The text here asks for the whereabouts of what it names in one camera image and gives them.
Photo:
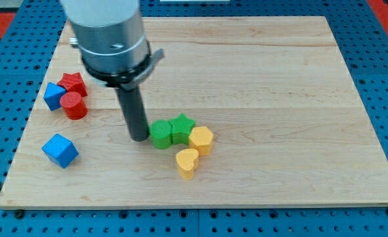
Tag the red star block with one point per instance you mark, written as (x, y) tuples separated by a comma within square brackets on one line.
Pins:
[(73, 83)]

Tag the green star block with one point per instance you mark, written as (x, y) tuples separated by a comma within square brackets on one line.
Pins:
[(181, 129)]

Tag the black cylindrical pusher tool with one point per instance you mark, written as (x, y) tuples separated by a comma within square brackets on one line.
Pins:
[(132, 107)]

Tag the wooden board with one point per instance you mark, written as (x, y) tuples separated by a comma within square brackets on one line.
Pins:
[(289, 126)]

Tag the blue pentagon block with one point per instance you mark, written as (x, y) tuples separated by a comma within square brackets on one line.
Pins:
[(52, 96)]

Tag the green cylinder block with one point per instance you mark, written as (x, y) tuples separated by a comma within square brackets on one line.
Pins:
[(160, 132)]

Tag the red cylinder block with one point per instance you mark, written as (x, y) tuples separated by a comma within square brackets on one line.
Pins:
[(73, 105)]

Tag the yellow heart block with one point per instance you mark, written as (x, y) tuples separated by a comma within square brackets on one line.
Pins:
[(187, 161)]

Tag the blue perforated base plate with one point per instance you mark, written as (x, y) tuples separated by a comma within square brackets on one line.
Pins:
[(26, 51)]

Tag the yellow hexagon block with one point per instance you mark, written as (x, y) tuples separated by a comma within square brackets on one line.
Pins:
[(201, 138)]

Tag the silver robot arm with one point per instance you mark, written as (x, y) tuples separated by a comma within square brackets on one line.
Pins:
[(112, 41)]

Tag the blue cube block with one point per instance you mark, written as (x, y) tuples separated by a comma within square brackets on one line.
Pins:
[(60, 150)]

